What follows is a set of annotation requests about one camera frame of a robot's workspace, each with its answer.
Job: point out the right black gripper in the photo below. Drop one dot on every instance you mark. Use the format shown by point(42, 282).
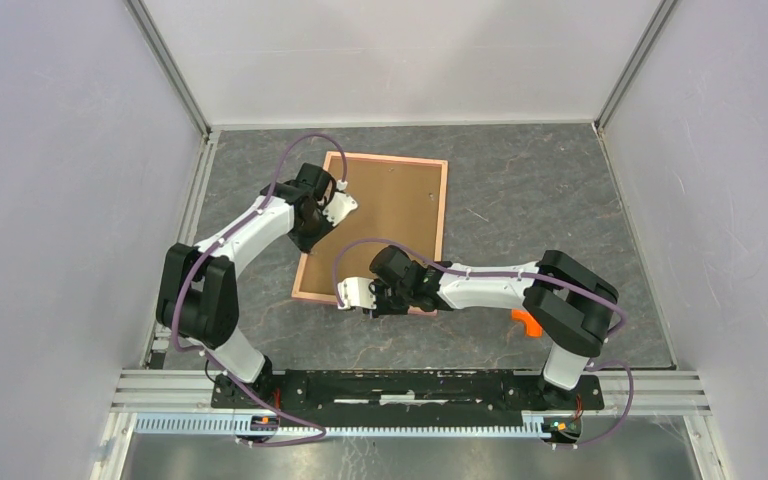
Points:
point(377, 286)

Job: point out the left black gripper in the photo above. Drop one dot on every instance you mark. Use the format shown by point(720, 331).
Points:
point(306, 245)

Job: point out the pink wooden photo frame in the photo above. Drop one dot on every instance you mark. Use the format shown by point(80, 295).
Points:
point(400, 199)

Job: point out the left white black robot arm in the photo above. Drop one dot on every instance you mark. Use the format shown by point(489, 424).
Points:
point(198, 294)

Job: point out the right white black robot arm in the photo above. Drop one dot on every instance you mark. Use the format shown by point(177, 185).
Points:
point(575, 307)

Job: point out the orange curved pipe piece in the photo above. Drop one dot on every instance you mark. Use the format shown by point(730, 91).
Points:
point(531, 327)

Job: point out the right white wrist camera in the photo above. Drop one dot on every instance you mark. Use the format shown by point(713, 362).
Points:
point(356, 292)

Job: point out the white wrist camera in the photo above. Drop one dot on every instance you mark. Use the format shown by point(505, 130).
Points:
point(356, 292)
point(341, 204)

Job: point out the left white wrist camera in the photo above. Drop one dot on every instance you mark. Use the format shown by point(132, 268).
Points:
point(341, 204)

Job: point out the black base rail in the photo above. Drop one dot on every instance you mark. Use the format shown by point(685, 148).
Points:
point(408, 398)

